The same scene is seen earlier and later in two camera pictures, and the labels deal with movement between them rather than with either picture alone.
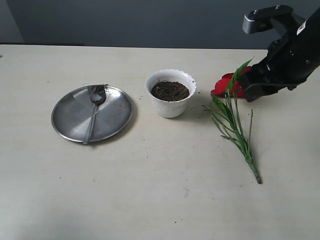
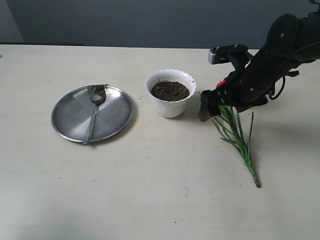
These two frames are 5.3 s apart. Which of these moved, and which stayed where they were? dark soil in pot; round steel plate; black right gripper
Moved: black right gripper
Stayed: round steel plate; dark soil in pot
